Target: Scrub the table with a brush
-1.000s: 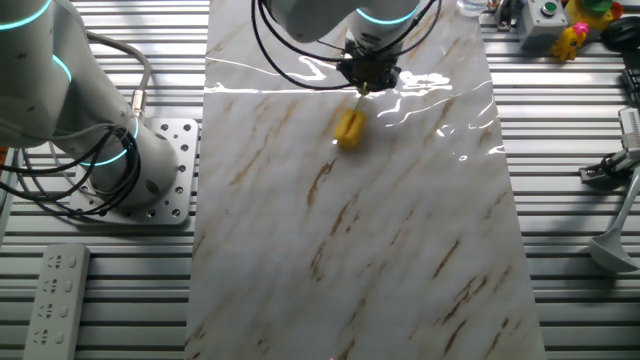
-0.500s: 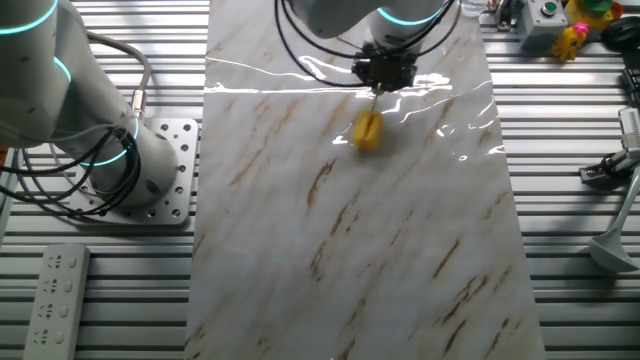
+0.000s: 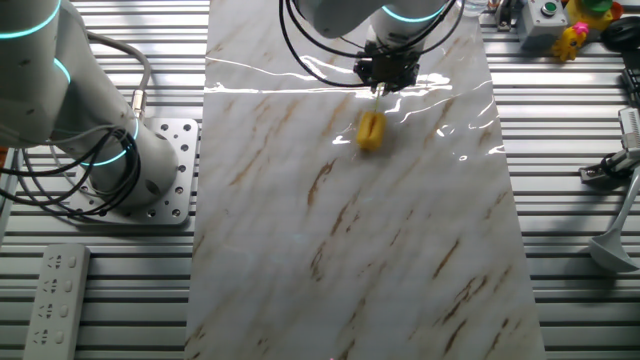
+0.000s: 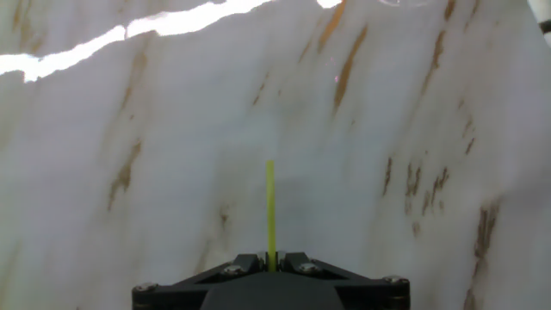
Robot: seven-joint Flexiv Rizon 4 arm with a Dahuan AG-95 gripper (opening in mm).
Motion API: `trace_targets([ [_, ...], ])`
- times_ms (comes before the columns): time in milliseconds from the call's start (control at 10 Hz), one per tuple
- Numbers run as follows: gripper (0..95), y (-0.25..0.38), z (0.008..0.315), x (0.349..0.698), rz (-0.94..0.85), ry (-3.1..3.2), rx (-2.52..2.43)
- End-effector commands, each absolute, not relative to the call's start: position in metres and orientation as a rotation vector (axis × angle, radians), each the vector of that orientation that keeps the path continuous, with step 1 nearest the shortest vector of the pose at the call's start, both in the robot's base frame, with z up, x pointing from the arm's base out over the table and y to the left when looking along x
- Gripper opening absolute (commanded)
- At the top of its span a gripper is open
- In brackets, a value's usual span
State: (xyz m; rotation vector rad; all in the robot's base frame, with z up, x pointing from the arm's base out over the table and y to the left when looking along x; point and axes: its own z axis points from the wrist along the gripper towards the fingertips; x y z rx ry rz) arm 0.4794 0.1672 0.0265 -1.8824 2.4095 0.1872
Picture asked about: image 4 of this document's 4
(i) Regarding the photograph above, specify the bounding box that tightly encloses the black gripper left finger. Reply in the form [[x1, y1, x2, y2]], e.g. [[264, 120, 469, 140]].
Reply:
[[132, 251, 268, 310]]

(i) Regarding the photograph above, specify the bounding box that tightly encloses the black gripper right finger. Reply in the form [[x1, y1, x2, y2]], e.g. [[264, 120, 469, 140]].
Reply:
[[275, 251, 411, 310]]

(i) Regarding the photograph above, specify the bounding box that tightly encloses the yellow sponge brush green handle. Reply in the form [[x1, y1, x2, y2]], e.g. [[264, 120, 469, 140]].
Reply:
[[265, 159, 277, 273]]

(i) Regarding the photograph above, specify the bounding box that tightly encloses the white marble pattern board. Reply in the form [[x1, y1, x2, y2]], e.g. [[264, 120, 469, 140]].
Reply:
[[0, 0, 551, 310]]

